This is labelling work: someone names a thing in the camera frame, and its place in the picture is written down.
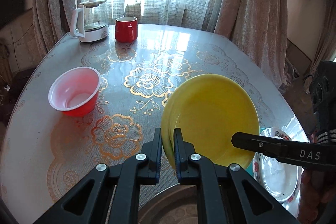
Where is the right hand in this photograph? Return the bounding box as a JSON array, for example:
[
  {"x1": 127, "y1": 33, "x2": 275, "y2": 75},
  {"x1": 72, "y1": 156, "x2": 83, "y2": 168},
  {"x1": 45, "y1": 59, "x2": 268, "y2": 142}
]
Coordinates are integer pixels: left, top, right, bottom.
[{"x1": 297, "y1": 170, "x2": 335, "y2": 223}]

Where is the pink curtain right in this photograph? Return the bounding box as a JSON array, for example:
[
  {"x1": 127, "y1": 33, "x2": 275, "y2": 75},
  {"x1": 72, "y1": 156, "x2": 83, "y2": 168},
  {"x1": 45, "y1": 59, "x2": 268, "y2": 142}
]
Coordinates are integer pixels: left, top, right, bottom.
[{"x1": 215, "y1": 0, "x2": 288, "y2": 88}]

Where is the white floral plate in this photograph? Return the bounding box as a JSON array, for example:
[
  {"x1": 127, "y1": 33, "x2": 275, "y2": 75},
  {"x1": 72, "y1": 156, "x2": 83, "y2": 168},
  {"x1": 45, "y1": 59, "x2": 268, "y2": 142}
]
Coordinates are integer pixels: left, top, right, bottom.
[{"x1": 252, "y1": 127, "x2": 302, "y2": 204}]

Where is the white glass electric kettle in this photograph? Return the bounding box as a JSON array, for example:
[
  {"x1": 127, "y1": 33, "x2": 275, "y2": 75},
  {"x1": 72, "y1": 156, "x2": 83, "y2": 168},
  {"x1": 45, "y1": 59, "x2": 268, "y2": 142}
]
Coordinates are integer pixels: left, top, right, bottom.
[{"x1": 70, "y1": 0, "x2": 109, "y2": 43}]

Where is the yellow bowl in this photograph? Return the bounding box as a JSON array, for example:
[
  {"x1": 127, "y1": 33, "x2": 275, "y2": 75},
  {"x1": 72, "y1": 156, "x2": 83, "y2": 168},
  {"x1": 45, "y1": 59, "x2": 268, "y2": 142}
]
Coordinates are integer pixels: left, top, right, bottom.
[{"x1": 161, "y1": 74, "x2": 259, "y2": 168}]

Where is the large teal round plate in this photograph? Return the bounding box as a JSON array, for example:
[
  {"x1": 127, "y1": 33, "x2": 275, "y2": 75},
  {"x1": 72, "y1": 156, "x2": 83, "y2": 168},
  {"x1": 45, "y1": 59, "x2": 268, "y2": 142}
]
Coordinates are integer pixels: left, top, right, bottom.
[{"x1": 246, "y1": 160, "x2": 259, "y2": 181}]

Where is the stainless steel bowl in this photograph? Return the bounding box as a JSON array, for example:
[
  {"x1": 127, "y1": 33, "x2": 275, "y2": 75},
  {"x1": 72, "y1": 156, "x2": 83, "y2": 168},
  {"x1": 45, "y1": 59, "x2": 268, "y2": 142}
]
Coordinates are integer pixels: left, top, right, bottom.
[{"x1": 138, "y1": 184, "x2": 198, "y2": 223}]

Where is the red plastic bowl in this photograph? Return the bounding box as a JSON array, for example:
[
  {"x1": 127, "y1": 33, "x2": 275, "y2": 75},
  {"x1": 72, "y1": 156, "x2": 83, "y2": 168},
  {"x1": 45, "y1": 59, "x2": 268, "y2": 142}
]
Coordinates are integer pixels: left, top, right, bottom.
[{"x1": 48, "y1": 67, "x2": 101, "y2": 117}]

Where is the red ceramic mug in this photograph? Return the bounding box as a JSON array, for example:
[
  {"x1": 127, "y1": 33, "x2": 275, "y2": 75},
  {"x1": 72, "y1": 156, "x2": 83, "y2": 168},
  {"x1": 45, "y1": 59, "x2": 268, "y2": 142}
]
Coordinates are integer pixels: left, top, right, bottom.
[{"x1": 114, "y1": 16, "x2": 138, "y2": 43}]

